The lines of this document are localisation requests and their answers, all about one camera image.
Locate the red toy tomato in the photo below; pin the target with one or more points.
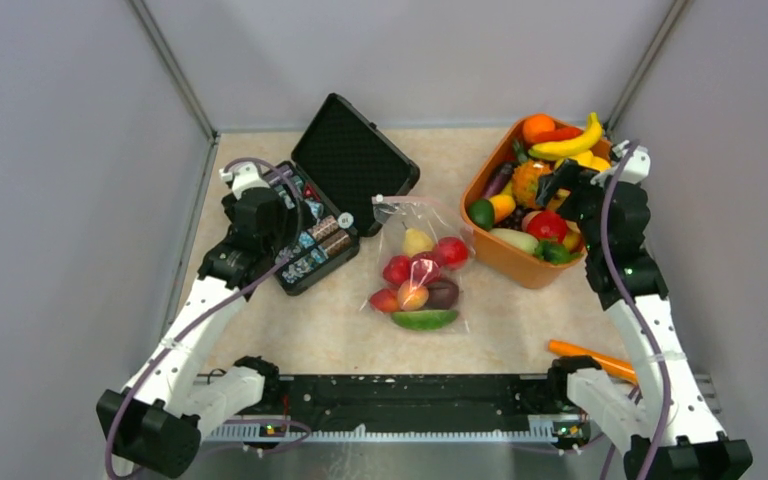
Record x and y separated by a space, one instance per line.
398 270

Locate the red toy bell pepper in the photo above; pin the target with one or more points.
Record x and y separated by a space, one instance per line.
426 268

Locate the small orange toy carrot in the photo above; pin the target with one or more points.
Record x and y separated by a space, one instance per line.
557 135

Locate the toy orange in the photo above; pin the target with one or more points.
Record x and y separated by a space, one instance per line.
535 125

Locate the white ten poker chip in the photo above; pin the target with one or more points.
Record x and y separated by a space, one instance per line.
345 220

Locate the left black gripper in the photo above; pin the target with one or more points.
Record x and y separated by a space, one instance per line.
289 222

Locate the yellow toy pear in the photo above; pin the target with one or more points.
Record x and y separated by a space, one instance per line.
586 159

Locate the pale green toy eggplant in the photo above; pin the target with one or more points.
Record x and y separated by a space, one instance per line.
517 239

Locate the green toy lime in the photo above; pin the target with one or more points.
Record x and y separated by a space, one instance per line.
482 213

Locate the clear zip top bag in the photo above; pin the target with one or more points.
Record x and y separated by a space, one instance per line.
395 214

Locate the green toy leaf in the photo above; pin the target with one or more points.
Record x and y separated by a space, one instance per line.
554 253

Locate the red yellow toy mango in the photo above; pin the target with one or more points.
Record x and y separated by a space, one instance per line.
385 301

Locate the black poker chip case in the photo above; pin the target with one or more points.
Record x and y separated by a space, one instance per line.
340 162

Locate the purple toy eggplant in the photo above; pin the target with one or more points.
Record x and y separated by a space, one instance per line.
498 179

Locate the yellow toy banana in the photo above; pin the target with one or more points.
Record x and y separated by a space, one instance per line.
559 150

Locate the dark toy grape bunch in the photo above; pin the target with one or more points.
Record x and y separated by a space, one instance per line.
515 219

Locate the red toy apple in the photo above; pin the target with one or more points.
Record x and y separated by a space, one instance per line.
451 253

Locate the toy watermelon slice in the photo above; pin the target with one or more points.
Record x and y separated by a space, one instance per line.
424 320

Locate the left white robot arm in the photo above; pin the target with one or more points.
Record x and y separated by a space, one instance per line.
158 419

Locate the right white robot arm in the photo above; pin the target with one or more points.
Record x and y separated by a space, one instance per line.
670 432

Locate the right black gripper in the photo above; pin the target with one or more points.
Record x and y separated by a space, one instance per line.
563 177

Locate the small yellow toy mango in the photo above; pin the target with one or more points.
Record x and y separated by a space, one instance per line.
503 206

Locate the orange fruit basket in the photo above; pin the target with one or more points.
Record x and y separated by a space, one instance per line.
522 268

